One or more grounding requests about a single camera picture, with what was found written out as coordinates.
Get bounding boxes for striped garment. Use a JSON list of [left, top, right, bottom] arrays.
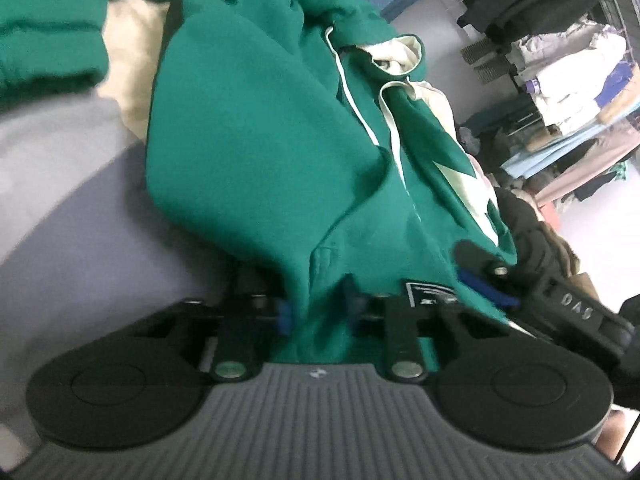
[[460, 35, 516, 85]]

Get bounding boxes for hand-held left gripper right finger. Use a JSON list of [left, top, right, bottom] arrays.
[[342, 277, 533, 383]]

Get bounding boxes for green hoodie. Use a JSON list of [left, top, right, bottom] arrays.
[[0, 0, 519, 367]]

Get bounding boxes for blue jeans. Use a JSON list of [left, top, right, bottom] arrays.
[[462, 95, 544, 137]]

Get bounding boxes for dark clothing pile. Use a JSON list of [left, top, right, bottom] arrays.
[[492, 187, 582, 282]]

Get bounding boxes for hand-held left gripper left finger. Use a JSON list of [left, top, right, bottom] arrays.
[[134, 267, 296, 383]]

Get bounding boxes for light blue garment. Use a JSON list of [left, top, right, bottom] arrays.
[[500, 120, 640, 182]]

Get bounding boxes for pink beige pants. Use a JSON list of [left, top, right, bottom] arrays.
[[530, 130, 640, 207]]

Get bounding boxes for white puffer jacket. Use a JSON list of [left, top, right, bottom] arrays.
[[510, 22, 629, 134]]

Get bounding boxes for person's left hand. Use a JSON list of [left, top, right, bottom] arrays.
[[596, 407, 632, 461]]

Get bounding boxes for metal clothes rack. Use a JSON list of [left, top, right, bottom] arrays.
[[575, 0, 640, 67]]

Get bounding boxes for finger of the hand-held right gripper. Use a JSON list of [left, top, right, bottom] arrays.
[[452, 239, 524, 312]]

